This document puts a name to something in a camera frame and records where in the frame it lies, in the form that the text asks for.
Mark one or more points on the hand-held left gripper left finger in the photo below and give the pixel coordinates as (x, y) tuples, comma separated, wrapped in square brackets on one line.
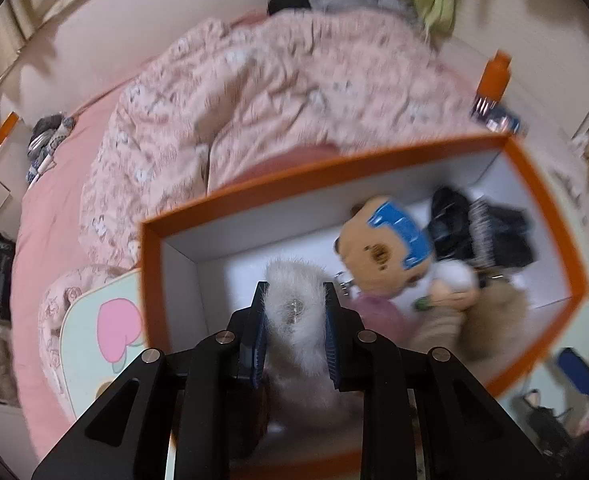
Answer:
[(258, 340)]

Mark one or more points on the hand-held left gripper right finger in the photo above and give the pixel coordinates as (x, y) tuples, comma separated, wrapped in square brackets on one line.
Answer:
[(333, 345)]

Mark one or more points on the white fluffy pompom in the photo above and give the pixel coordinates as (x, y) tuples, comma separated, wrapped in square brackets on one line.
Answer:
[(294, 280)]

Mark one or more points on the brown bear plush blue cap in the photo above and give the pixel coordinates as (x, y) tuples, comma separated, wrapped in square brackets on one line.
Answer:
[(374, 255)]

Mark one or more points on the white-haired figure toy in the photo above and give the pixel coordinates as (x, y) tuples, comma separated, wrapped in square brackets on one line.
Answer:
[(454, 275)]

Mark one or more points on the beige fluffy pompom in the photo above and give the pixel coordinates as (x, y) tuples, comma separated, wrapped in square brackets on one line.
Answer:
[(484, 320)]

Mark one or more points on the orange cardboard box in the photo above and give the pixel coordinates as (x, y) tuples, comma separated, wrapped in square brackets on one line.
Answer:
[(324, 165)]

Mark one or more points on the light green lap table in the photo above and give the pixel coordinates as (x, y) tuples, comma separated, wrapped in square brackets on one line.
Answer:
[(89, 360)]

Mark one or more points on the pink floral quilt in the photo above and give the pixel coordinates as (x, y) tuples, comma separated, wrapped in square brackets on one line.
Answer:
[(274, 85)]

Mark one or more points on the grey patterned cloth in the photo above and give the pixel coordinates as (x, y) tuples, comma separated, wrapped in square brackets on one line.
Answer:
[(49, 135)]

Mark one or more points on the orange bottle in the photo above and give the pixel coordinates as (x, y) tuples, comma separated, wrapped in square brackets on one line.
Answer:
[(494, 77)]

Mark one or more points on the small orange box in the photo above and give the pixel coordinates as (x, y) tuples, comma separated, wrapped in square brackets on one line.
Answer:
[(7, 127)]

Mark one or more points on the cream bed headboard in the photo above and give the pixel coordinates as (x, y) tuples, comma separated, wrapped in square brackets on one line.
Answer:
[(149, 10)]

